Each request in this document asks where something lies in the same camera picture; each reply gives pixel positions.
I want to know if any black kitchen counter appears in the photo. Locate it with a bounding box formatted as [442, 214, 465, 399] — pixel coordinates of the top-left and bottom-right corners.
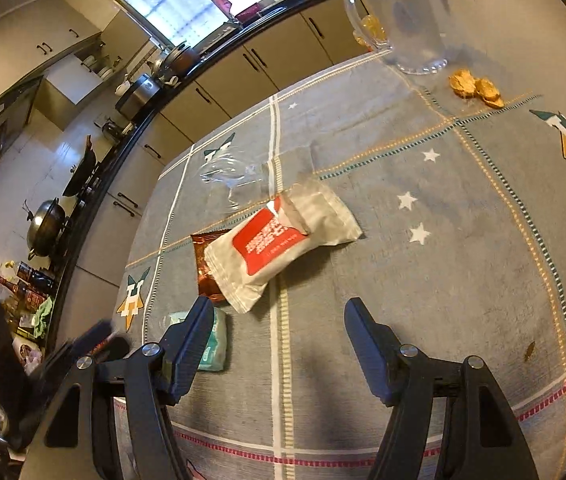
[38, 0, 360, 361]

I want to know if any white red plastic packet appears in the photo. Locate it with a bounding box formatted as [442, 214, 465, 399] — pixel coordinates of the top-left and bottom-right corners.
[204, 180, 364, 315]

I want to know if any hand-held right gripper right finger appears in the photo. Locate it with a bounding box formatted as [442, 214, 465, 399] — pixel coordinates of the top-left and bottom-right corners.
[344, 297, 541, 480]

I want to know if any clear plastic wrapper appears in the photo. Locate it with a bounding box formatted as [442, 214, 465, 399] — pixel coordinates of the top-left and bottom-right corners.
[198, 154, 268, 211]

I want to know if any silver rice cooker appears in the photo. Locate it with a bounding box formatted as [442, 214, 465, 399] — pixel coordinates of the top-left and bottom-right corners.
[115, 74, 162, 117]

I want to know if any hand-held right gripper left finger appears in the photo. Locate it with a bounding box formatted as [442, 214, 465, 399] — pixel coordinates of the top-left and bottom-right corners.
[18, 296, 216, 480]

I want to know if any teal tissue pack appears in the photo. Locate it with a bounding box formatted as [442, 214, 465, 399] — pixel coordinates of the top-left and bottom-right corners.
[165, 307, 228, 372]

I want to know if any glass pitcher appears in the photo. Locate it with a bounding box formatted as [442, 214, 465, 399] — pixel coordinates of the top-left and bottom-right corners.
[343, 0, 452, 77]

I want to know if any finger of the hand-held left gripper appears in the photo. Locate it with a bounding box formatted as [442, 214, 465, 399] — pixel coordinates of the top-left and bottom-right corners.
[38, 322, 132, 376]

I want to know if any grey printed tablecloth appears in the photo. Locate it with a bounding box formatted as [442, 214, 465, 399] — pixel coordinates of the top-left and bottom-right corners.
[113, 35, 566, 480]

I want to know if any black frying pan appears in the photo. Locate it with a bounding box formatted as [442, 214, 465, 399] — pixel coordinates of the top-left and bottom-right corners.
[62, 135, 102, 199]

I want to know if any green dish cloth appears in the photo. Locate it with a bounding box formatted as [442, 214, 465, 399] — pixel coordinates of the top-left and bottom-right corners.
[32, 297, 55, 339]

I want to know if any red label sauce bottle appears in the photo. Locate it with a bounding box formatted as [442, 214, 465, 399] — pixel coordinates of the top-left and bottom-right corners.
[0, 276, 48, 312]

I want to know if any steel wok with lid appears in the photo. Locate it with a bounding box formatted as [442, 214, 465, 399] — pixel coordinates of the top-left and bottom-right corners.
[23, 199, 72, 261]

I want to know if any brown snack packet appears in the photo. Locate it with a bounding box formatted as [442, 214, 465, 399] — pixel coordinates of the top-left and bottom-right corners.
[190, 228, 236, 306]

